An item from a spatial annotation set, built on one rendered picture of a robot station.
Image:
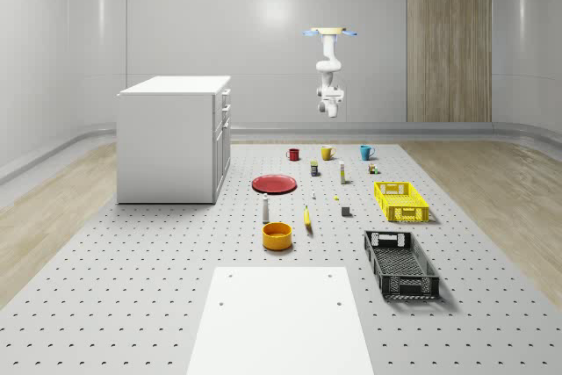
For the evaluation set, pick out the blue mug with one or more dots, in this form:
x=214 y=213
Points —
x=365 y=153

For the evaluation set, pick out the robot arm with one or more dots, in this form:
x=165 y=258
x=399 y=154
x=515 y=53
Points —
x=327 y=67

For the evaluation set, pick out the red mug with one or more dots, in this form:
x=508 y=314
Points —
x=293 y=155

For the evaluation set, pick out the red plate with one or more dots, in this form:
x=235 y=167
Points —
x=274 y=184

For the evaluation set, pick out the flat-sided can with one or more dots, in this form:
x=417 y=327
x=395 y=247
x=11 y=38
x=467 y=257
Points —
x=314 y=169

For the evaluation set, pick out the yellow mug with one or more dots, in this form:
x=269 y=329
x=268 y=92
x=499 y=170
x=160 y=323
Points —
x=326 y=154

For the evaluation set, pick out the white bottle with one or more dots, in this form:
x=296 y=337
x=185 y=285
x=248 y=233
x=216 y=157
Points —
x=266 y=212

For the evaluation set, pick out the banana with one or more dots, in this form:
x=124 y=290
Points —
x=307 y=217

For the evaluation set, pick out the white yellow box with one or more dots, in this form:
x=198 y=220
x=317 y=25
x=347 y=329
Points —
x=342 y=173

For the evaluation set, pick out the yellow bowl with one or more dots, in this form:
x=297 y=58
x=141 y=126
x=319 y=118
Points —
x=276 y=240

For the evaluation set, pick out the grey cube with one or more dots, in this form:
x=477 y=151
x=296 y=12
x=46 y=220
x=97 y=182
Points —
x=346 y=211

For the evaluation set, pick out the puzzle cube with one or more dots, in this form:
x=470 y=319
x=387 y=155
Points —
x=373 y=168

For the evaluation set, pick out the white cabinet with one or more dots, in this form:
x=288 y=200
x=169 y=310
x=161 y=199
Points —
x=167 y=146

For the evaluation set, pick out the yellow basket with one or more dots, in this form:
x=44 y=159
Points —
x=406 y=213

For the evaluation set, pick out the white board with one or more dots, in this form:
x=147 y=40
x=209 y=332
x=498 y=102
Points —
x=281 y=322

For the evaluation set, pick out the dark grey basket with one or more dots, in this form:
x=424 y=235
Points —
x=410 y=287

